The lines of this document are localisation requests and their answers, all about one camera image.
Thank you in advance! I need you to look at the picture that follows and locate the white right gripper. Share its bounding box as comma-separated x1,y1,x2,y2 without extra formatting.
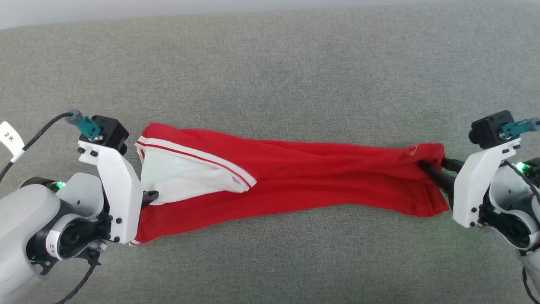
418,138,522,229

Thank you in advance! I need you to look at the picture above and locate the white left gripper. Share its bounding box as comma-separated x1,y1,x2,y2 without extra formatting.
78,140,159,245

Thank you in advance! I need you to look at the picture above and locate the red and white jersey garment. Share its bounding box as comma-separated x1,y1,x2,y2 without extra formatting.
128,122,450,247

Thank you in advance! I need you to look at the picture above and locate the grey fabric sofa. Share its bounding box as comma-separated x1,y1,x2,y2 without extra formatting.
0,0,540,304

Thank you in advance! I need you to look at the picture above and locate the teal right camera cable plug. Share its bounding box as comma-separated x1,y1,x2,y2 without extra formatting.
501,118,540,137

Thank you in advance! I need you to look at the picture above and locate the teal camera cable plug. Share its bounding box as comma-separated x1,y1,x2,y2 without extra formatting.
501,118,540,137
65,109,102,140

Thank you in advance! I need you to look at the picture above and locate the teal left camera cable plug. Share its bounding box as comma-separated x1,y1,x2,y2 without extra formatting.
65,109,102,140

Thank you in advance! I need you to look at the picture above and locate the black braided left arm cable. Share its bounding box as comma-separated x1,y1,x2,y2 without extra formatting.
54,248,102,304

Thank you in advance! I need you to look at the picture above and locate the black left camera cable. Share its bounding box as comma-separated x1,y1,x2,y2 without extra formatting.
0,111,75,183

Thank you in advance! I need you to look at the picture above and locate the white paper cable tag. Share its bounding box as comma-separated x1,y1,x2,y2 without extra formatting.
0,121,25,163

